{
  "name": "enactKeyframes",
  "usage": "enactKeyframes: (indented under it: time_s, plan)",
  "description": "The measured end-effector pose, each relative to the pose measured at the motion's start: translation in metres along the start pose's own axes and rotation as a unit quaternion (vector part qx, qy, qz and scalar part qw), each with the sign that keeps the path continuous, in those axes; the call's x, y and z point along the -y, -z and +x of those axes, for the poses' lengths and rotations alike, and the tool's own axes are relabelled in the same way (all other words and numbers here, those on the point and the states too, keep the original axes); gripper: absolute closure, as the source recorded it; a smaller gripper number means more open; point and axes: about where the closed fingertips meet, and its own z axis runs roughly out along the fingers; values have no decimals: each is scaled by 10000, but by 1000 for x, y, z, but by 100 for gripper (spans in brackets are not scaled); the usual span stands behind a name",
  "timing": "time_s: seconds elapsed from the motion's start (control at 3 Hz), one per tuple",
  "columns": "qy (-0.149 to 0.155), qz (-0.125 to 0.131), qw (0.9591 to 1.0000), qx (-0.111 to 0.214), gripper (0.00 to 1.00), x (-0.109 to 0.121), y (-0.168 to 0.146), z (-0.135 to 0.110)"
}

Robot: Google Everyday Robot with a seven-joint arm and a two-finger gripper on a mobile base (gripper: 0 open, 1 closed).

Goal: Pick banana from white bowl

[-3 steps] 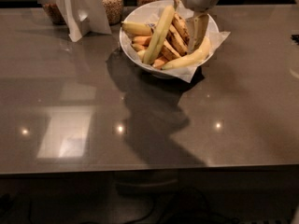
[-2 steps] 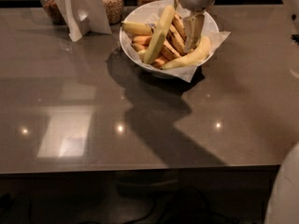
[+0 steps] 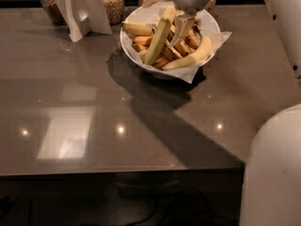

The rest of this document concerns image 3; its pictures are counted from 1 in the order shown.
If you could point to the long green-yellow banana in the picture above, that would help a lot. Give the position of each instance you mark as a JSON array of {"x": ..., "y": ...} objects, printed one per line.
[{"x": 160, "y": 35}]

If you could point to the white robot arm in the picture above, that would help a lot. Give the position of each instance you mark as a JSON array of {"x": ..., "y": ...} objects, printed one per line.
[{"x": 245, "y": 113}]

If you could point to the spotted brown banana right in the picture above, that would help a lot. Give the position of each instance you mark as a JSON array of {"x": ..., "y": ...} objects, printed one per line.
[{"x": 192, "y": 39}]

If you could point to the spotted brown banana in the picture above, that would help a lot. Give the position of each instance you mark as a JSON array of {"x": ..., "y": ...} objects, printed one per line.
[
  {"x": 170, "y": 53},
  {"x": 181, "y": 46},
  {"x": 192, "y": 39}
]

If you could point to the spotted brown banana middle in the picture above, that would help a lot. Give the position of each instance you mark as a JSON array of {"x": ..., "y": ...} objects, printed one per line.
[{"x": 181, "y": 46}]

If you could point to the white ceramic bowl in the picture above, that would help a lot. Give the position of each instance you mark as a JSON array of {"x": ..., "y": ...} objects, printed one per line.
[{"x": 142, "y": 14}]

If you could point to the white paper bowl liner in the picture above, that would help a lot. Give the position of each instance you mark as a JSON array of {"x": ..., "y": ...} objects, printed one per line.
[{"x": 211, "y": 39}]

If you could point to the spotted brown banana left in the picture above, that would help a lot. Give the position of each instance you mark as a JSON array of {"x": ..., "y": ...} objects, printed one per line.
[{"x": 170, "y": 53}]

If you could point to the yellow banana at right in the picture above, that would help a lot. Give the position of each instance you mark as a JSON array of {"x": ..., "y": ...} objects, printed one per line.
[{"x": 193, "y": 59}]

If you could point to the yellow banana at left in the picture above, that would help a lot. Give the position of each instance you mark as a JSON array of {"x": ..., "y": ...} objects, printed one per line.
[{"x": 137, "y": 29}]

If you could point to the small yellow banana bottom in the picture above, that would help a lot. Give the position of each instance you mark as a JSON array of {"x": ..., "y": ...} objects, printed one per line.
[{"x": 142, "y": 54}]

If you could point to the orange carrot upper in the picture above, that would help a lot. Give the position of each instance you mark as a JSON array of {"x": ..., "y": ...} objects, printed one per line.
[{"x": 142, "y": 40}]

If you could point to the orange carrot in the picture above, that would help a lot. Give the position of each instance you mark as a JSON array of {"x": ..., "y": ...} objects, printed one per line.
[
  {"x": 140, "y": 47},
  {"x": 160, "y": 62},
  {"x": 142, "y": 40}
]

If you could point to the orange carrot front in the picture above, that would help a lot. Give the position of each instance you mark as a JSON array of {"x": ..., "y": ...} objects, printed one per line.
[{"x": 160, "y": 62}]

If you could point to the glass jar of grains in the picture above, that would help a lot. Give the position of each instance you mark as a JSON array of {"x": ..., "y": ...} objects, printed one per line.
[{"x": 114, "y": 10}]

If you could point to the orange carrot lower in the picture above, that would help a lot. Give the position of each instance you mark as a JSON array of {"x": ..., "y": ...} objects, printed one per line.
[{"x": 140, "y": 47}]

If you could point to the white folded paper stand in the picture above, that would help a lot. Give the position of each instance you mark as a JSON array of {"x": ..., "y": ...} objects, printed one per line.
[{"x": 84, "y": 16}]

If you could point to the glass jar of nuts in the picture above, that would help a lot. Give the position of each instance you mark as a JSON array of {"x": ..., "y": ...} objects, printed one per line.
[{"x": 53, "y": 12}]

